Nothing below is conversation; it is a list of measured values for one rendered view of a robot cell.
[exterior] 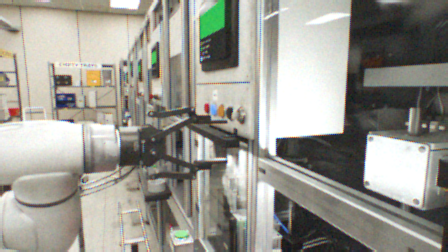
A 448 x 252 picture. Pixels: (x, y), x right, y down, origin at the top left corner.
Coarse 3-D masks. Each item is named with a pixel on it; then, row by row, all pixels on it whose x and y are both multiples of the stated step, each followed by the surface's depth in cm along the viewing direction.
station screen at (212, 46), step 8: (208, 0) 74; (216, 0) 69; (224, 0) 64; (200, 8) 81; (208, 8) 75; (224, 8) 65; (200, 16) 82; (224, 16) 65; (224, 24) 65; (216, 32) 70; (224, 32) 65; (200, 40) 83; (208, 40) 76; (216, 40) 70; (224, 40) 66; (200, 48) 83; (208, 48) 76; (216, 48) 71; (224, 48) 66; (200, 56) 83; (208, 56) 77; (216, 56) 71; (224, 56) 66
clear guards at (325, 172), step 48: (288, 0) 47; (336, 0) 37; (384, 0) 31; (432, 0) 26; (288, 48) 48; (336, 48) 38; (384, 48) 31; (432, 48) 26; (288, 96) 49; (336, 96) 38; (384, 96) 31; (432, 96) 27; (240, 144) 68; (288, 144) 50; (336, 144) 39; (384, 144) 32; (432, 144) 27; (240, 192) 70; (288, 192) 50; (336, 192) 39; (384, 192) 32; (432, 192) 27; (240, 240) 71; (384, 240) 32; (432, 240) 27
